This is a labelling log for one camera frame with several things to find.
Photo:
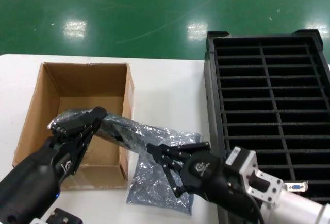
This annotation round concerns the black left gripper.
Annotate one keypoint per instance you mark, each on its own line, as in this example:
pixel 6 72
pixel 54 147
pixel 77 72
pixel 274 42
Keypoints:
pixel 33 182

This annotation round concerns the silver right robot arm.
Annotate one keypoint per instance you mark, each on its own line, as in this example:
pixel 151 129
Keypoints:
pixel 304 208

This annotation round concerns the grey antistatic bag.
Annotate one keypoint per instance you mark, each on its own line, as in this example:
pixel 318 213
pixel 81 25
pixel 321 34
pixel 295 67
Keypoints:
pixel 69 114
pixel 154 195

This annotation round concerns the black slotted container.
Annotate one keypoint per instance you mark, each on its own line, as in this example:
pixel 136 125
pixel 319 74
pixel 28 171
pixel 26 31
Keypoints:
pixel 212 110

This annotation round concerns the black graphics card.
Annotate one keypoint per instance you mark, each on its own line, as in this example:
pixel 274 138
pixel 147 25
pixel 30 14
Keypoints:
pixel 116 134
pixel 296 187

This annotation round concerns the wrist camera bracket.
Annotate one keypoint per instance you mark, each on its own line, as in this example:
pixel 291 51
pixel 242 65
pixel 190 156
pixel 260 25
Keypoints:
pixel 263 182
pixel 62 216

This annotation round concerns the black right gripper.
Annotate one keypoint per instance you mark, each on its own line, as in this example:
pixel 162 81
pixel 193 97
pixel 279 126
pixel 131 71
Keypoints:
pixel 206 172

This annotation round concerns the brown cardboard box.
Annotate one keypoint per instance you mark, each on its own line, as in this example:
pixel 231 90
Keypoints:
pixel 85 79

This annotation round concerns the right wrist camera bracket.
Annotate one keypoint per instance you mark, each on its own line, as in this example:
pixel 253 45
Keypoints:
pixel 263 182

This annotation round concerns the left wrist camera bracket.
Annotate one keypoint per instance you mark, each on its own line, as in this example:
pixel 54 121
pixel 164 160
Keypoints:
pixel 62 216

